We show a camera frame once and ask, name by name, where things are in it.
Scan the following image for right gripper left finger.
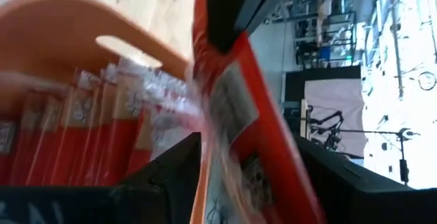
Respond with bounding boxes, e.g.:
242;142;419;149
0;131;203;224

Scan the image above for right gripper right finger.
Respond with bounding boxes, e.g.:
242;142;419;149
296;135;437;224

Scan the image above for red Orville popcorn bag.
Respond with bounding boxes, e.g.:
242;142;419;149
186;0;328;224
46;90;72;186
131;70;202;177
98;63;141;184
20;94;47;186
70;70;103;186
0;120;21;186

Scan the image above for black gantry stand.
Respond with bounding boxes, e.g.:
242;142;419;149
341;127;421;186

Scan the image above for black shelving rack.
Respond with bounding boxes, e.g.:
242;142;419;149
293;10;358;70

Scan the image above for pink fabric screen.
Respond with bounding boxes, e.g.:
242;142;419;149
303;79;368;158

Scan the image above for orange plastic basket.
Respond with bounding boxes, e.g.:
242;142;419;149
0;0;192;126

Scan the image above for black hanging cable ring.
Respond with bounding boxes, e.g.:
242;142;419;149
417;70;437;92

